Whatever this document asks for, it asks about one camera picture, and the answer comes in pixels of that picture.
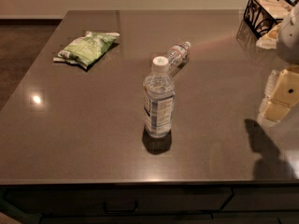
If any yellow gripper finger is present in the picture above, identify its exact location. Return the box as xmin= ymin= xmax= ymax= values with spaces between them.
xmin=270 ymin=68 xmax=299 ymax=107
xmin=259 ymin=99 xmax=290 ymax=122

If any blue label plastic water bottle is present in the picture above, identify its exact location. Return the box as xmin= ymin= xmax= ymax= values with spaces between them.
xmin=143 ymin=56 xmax=175 ymax=138

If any red label plastic water bottle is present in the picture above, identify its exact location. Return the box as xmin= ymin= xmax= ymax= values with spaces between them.
xmin=165 ymin=41 xmax=191 ymax=68

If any yellow packet beside basket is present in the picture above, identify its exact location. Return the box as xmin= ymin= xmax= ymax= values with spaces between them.
xmin=256 ymin=24 xmax=280 ymax=49

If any green snack bag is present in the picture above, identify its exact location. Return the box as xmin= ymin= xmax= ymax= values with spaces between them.
xmin=53 ymin=31 xmax=120 ymax=70

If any black wire basket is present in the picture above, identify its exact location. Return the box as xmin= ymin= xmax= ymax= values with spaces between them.
xmin=243 ymin=0 xmax=294 ymax=38

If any dark drawer with handle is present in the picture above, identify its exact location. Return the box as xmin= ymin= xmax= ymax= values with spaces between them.
xmin=5 ymin=187 xmax=231 ymax=217

